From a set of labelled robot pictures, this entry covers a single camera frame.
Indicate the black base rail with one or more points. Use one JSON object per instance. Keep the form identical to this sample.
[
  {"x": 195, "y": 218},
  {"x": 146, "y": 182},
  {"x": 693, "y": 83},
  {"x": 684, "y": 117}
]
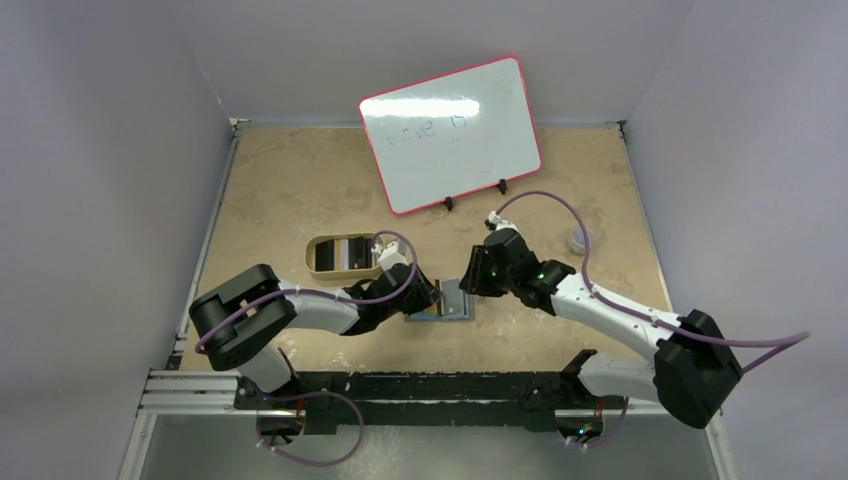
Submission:
[{"x": 525, "y": 399}]

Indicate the grey leather card holder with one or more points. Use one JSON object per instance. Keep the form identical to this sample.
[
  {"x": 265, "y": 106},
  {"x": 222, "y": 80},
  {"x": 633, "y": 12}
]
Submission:
[{"x": 457, "y": 305}]

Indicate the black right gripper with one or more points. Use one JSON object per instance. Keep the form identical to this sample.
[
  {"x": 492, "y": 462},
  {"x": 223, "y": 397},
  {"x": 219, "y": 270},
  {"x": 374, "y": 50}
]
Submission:
[{"x": 477, "y": 273}]

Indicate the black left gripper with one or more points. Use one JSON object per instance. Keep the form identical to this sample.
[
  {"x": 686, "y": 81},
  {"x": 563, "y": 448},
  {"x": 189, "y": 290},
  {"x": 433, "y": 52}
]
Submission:
[{"x": 425, "y": 296}]

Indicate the small clear plastic cup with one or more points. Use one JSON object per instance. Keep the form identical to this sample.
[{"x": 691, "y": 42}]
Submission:
[{"x": 577, "y": 240}]

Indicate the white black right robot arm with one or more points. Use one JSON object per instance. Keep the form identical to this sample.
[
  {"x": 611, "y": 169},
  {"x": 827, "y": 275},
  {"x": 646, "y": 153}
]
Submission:
[{"x": 682, "y": 362}]

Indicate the beige plastic tray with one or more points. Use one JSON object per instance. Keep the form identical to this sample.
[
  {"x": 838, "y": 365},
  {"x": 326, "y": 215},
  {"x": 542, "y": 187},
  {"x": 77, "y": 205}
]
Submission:
[{"x": 339, "y": 275}]

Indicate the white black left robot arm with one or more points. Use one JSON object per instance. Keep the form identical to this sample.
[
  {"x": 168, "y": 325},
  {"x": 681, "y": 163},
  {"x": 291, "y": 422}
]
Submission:
[{"x": 237, "y": 321}]

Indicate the aluminium frame rail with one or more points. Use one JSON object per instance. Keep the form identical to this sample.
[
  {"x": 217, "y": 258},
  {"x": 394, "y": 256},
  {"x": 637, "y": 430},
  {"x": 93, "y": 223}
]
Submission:
[{"x": 214, "y": 393}]

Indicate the red framed whiteboard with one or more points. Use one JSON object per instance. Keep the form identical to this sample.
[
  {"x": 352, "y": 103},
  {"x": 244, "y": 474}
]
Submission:
[{"x": 452, "y": 135}]

